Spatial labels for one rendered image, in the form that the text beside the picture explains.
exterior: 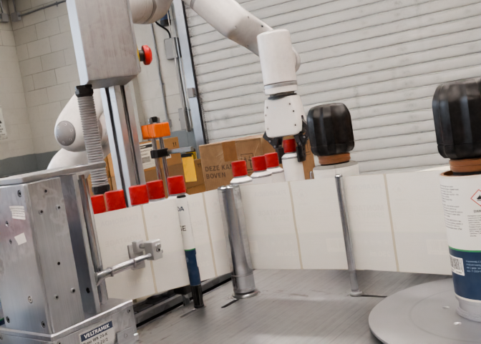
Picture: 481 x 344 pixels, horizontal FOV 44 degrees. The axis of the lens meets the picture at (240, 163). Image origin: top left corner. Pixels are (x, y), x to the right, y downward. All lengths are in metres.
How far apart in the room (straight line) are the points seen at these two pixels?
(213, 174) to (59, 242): 1.11
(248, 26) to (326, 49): 4.15
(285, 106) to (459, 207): 0.81
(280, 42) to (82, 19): 0.55
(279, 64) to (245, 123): 4.59
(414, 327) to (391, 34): 4.84
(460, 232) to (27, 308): 0.55
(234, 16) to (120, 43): 0.47
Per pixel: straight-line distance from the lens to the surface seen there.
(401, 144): 5.52
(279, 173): 1.43
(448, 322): 0.78
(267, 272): 1.15
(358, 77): 5.58
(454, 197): 0.74
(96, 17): 1.14
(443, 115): 0.74
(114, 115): 1.27
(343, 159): 1.10
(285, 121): 1.49
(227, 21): 1.53
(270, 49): 1.49
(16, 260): 0.82
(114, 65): 1.12
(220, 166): 1.84
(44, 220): 0.79
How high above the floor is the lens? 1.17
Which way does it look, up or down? 4 degrees down
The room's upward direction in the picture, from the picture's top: 9 degrees counter-clockwise
